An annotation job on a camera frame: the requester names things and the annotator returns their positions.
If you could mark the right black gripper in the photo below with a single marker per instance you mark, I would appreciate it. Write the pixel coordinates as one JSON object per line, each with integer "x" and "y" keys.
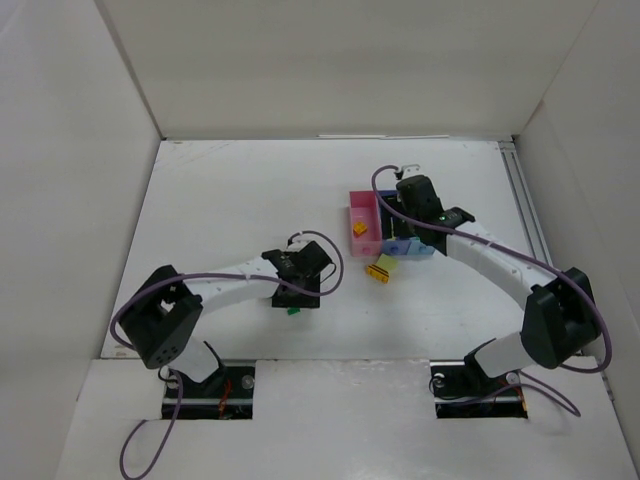
{"x": 397, "y": 226}

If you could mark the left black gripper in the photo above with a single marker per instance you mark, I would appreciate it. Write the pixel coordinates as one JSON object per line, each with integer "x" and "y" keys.
{"x": 295, "y": 300}

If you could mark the light yellow lego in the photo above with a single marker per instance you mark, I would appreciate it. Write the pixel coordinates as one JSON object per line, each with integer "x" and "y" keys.
{"x": 387, "y": 263}

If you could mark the orange striped lego brick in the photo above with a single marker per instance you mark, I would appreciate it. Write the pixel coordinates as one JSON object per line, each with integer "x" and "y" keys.
{"x": 378, "y": 273}

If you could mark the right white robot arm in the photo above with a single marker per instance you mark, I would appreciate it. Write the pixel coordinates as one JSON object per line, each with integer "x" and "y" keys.
{"x": 560, "y": 317}

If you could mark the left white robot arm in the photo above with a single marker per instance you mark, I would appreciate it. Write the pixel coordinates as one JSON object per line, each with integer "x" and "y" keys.
{"x": 160, "y": 319}

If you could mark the purple plastic bin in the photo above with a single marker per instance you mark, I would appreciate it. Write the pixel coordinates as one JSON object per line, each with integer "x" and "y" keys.
{"x": 393, "y": 247}

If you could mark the pink plastic bin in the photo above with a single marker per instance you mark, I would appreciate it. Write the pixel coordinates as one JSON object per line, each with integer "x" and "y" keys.
{"x": 363, "y": 207}

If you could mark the light blue plastic bin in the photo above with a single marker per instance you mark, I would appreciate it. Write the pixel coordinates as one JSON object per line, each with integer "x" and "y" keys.
{"x": 418, "y": 248}

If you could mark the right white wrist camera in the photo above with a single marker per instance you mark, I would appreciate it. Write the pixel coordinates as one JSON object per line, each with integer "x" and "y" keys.
{"x": 407, "y": 170}

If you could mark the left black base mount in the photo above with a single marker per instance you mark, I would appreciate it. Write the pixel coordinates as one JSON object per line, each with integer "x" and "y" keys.
{"x": 228, "y": 398}

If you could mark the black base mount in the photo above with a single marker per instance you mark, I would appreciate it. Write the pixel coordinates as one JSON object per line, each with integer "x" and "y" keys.
{"x": 228, "y": 398}
{"x": 465, "y": 389}

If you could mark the aluminium rail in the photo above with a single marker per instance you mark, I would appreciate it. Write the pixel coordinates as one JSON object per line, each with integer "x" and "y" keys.
{"x": 533, "y": 231}

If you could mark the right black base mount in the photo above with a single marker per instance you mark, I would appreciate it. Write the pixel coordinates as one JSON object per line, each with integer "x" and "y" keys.
{"x": 465, "y": 389}

